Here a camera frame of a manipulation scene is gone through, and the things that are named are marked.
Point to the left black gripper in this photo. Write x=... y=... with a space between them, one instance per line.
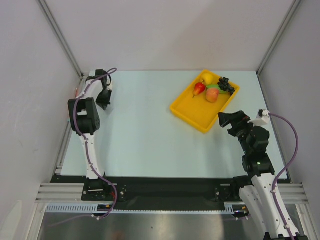
x=104 y=103

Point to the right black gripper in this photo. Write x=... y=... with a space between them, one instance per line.
x=236 y=124

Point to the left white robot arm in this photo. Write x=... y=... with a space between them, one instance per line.
x=85 y=122

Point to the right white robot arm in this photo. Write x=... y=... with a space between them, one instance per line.
x=259 y=188

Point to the yellow plastic tray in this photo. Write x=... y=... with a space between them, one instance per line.
x=197 y=111

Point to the peach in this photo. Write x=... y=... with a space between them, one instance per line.
x=212 y=95

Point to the dark grape bunch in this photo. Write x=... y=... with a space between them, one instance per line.
x=224 y=85

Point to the red pear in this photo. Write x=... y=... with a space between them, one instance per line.
x=198 y=89

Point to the yellow apple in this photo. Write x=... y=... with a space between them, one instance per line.
x=207 y=79

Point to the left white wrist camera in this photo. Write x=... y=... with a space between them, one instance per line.
x=110 y=86

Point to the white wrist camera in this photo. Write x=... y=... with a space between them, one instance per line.
x=110 y=86
x=262 y=118

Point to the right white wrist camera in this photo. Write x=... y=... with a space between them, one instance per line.
x=262 y=118

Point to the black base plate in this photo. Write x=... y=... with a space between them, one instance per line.
x=160 y=194

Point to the white cable duct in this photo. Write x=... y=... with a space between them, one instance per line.
x=97 y=208

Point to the left aluminium corner post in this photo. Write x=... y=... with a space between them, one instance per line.
x=44 y=7

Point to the aluminium corner post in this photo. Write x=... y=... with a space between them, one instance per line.
x=44 y=7
x=289 y=16

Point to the right aluminium corner post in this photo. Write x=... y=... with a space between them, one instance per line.
x=289 y=16

